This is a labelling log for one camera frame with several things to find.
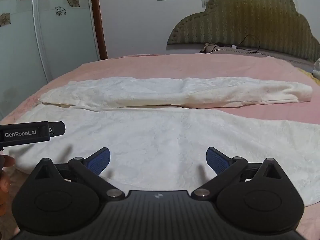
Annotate white lace pants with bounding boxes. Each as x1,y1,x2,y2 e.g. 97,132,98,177
5,77,319,205

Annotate person's left hand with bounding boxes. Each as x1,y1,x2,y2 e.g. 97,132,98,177
0,154,15,216

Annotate pink bed sheet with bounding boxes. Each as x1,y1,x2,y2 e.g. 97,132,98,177
1,55,319,239

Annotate frosted floral wardrobe door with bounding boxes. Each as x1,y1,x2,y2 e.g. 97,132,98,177
1,0,100,117

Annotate beige patterned mattress cover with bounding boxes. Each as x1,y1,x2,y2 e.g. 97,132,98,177
200,43,314,71

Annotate yellow blanket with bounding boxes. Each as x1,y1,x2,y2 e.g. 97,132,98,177
299,68,320,86

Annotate white printed pillow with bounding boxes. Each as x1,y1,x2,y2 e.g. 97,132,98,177
312,58,320,80

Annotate olive green padded headboard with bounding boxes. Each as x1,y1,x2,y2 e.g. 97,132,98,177
167,0,319,62

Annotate black charging cable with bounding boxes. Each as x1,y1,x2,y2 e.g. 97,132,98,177
216,34,262,54

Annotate brown wooden wardrobe frame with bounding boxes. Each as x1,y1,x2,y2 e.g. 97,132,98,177
91,0,108,60

